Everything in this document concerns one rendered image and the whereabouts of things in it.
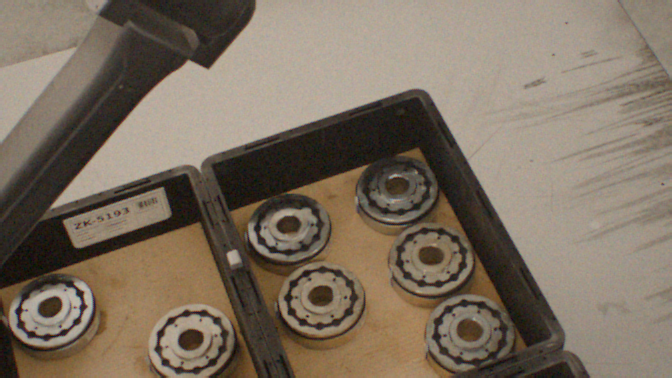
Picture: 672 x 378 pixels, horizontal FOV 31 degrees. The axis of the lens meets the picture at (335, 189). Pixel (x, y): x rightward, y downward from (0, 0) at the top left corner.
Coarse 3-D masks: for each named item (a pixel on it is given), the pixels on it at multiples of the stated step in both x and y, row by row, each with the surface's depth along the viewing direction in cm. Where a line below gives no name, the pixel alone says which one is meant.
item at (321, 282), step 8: (312, 280) 140; (320, 280) 140; (328, 280) 140; (304, 288) 140; (312, 288) 140; (328, 288) 140; (336, 288) 139; (304, 296) 139; (336, 296) 139; (304, 304) 139; (312, 304) 139; (328, 304) 138; (336, 304) 138; (312, 312) 138; (320, 312) 138; (328, 312) 138
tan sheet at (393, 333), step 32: (288, 192) 153; (320, 192) 153; (352, 192) 152; (352, 224) 149; (448, 224) 148; (352, 256) 146; (384, 256) 146; (384, 288) 143; (480, 288) 142; (384, 320) 141; (416, 320) 140; (288, 352) 139; (320, 352) 139; (352, 352) 139; (384, 352) 138; (416, 352) 138
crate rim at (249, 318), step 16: (160, 176) 143; (176, 176) 143; (192, 176) 143; (112, 192) 142; (128, 192) 142; (64, 208) 141; (80, 208) 141; (208, 208) 140; (208, 224) 139; (224, 240) 137; (224, 256) 136; (240, 288) 133; (240, 304) 132; (256, 320) 130; (256, 336) 129; (256, 352) 128; (272, 368) 127
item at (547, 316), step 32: (416, 96) 148; (320, 128) 146; (448, 128) 144; (224, 160) 144; (480, 192) 139; (224, 224) 138; (512, 256) 133; (256, 288) 133; (544, 320) 128; (544, 352) 126
